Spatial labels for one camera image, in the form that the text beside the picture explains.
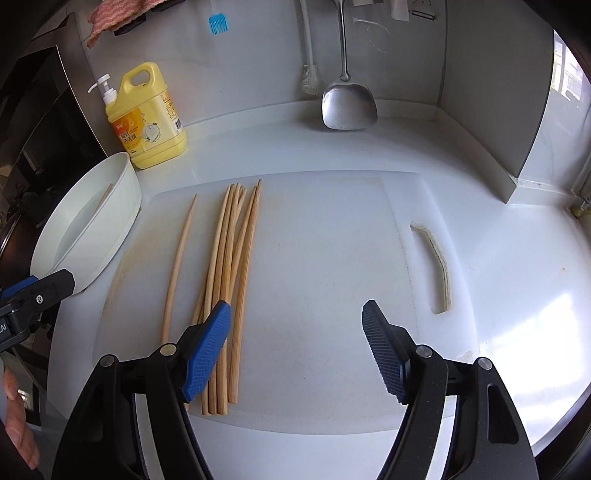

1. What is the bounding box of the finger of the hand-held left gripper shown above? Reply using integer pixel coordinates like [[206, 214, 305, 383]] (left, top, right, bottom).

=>
[[0, 275, 38, 301], [21, 269, 77, 319]]

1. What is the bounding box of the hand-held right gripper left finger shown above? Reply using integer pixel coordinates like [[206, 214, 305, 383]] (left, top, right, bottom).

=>
[[51, 300, 232, 480]]

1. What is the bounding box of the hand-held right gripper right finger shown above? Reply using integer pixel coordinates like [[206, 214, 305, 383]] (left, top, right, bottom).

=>
[[361, 300, 541, 480]]

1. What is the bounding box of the wooden chopstick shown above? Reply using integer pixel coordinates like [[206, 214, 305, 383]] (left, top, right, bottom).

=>
[[160, 194, 198, 346], [92, 183, 114, 213]]

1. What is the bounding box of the bundle of wooden chopsticks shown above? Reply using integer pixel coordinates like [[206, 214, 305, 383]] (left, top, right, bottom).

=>
[[189, 179, 264, 416]]

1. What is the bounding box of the white round bowl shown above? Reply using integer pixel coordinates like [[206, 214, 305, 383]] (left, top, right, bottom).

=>
[[30, 151, 143, 296]]

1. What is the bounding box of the person's left hand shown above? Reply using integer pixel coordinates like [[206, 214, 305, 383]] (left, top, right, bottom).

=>
[[0, 368, 42, 472]]

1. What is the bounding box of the white plastic cutting board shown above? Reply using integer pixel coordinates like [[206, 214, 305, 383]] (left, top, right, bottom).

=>
[[90, 171, 481, 437]]

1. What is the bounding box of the yellow dish soap bottle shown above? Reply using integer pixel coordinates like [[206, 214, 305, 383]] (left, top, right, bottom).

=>
[[88, 62, 188, 171]]

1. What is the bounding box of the pink cloth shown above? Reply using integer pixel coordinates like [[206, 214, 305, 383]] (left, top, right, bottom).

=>
[[87, 0, 174, 49]]

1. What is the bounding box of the window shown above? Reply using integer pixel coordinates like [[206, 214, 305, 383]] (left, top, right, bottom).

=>
[[551, 28, 591, 208]]

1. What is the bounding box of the black wall rack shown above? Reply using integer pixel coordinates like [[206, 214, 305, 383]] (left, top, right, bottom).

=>
[[113, 14, 149, 37]]

